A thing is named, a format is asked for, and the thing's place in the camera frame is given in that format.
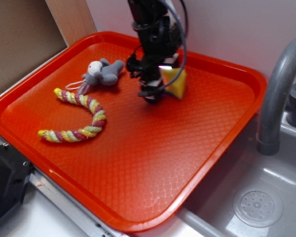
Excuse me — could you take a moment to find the braided grey cable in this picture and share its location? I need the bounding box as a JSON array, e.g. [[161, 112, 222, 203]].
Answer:
[[160, 0, 188, 92]]

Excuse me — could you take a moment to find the grey plastic sink basin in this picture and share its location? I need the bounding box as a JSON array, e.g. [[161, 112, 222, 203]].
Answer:
[[177, 108, 296, 237]]

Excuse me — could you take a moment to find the multicolour twisted rope toy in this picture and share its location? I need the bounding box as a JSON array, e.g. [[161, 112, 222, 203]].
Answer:
[[37, 88, 106, 143]]

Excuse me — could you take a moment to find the red plastic tray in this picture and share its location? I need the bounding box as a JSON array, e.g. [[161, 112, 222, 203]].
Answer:
[[0, 32, 266, 233]]

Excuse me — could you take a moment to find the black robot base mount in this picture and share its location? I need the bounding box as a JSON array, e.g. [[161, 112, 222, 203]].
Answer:
[[0, 143, 33, 223]]

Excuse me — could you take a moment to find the grey plush mouse toy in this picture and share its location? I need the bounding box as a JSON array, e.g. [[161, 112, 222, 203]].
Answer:
[[65, 58, 124, 95]]

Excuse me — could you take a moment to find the sink drain strainer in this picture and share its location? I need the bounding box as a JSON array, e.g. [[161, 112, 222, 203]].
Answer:
[[233, 187, 283, 228]]

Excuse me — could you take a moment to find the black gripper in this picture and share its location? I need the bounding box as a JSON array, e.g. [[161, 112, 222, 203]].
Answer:
[[127, 0, 182, 104]]

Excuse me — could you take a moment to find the yellow green sponge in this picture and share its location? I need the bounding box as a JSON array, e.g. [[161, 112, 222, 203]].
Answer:
[[161, 68, 187, 100]]

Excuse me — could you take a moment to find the brown cardboard board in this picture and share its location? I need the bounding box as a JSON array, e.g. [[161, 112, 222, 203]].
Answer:
[[0, 0, 97, 94]]

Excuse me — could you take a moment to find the grey sink faucet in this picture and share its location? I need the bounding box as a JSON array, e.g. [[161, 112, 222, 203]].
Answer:
[[256, 39, 296, 156]]

